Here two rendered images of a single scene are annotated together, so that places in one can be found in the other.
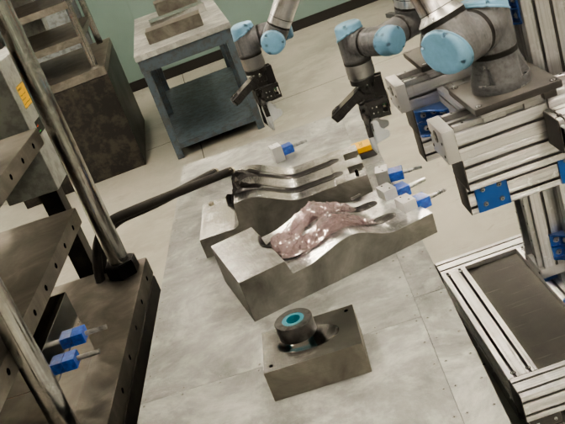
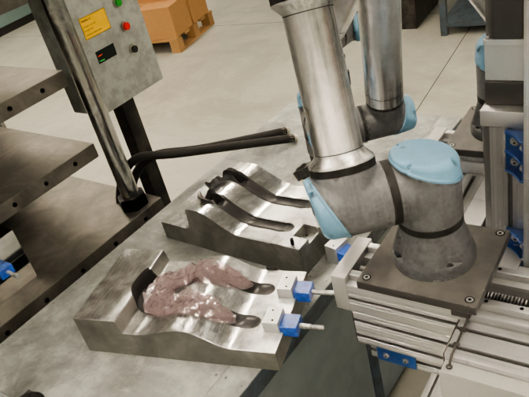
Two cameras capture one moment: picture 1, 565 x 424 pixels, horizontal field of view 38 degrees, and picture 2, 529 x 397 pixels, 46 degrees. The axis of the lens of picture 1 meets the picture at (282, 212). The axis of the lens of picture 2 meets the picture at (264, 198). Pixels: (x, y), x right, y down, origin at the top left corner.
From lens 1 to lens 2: 1.46 m
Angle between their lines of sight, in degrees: 35
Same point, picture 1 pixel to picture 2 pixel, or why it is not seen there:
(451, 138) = (342, 285)
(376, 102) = not seen: hidden behind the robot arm
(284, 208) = (224, 235)
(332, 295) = (144, 373)
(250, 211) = (197, 223)
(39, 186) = not seen: hidden behind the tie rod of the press
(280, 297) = (111, 344)
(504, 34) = (425, 214)
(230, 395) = not seen: outside the picture
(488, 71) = (402, 241)
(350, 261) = (179, 350)
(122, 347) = (42, 291)
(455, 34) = (322, 202)
